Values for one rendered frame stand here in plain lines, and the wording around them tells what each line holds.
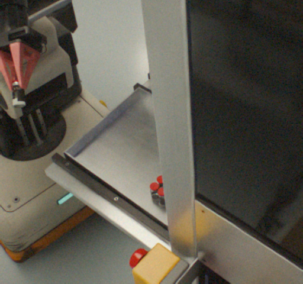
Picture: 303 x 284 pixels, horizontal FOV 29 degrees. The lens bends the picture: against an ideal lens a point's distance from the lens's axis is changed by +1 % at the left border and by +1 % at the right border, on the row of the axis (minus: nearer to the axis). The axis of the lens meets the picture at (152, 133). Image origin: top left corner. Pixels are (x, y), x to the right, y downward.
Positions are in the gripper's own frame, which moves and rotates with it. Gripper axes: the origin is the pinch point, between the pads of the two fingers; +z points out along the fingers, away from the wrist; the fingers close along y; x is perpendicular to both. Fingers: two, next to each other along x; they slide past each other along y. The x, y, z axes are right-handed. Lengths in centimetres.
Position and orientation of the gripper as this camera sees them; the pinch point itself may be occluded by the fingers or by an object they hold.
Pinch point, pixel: (18, 86)
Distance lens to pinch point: 107.6
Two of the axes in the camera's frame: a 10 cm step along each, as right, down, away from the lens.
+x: 3.9, 1.6, 9.1
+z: 1.2, 9.7, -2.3
